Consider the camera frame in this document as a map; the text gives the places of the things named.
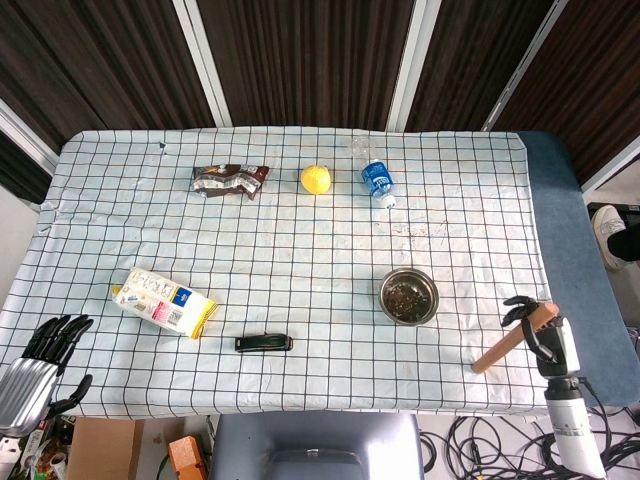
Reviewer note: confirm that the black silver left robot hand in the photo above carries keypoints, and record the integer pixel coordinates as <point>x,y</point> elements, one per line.
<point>25,390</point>

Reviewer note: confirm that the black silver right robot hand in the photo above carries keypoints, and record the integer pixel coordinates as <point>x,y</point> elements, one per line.
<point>560,350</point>

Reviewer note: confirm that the wooden stick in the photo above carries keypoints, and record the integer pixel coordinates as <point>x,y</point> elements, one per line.
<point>500,350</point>

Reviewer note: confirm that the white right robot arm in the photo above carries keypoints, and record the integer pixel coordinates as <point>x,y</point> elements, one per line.
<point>570,430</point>

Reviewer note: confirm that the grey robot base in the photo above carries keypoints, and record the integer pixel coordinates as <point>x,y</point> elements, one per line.
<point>315,440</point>

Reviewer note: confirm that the steel bowl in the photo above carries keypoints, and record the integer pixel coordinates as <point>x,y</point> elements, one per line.
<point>409,297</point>

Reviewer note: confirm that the colourful printed boxes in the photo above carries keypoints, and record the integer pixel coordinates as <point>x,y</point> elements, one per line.
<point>35,457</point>

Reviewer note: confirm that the brown cardboard box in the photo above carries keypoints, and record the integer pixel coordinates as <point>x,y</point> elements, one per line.
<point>100,450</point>

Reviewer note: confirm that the black trouser leg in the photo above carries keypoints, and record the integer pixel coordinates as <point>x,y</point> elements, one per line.
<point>627,245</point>

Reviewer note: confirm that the white shoe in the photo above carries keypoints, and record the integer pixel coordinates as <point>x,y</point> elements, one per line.
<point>605,225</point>

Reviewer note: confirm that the white yellow food package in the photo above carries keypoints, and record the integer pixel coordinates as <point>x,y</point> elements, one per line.
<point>160,300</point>

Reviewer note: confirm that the orange block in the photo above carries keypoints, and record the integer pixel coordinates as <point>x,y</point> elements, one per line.
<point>185,457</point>

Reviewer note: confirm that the blue label water bottle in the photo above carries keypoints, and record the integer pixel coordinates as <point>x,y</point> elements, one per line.
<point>376,179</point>

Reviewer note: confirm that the white black checked tablecloth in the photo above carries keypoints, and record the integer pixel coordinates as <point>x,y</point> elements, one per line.
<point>300,250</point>

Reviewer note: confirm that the brown snack wrapper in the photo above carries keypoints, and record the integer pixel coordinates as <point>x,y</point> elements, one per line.
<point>227,181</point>

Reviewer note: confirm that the yellow lemon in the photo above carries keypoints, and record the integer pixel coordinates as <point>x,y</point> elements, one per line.
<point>315,179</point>

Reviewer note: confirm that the white partition post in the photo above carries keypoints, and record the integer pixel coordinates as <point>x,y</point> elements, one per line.
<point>612,167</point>
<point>412,65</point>
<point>202,65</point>
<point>525,65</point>
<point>25,135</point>

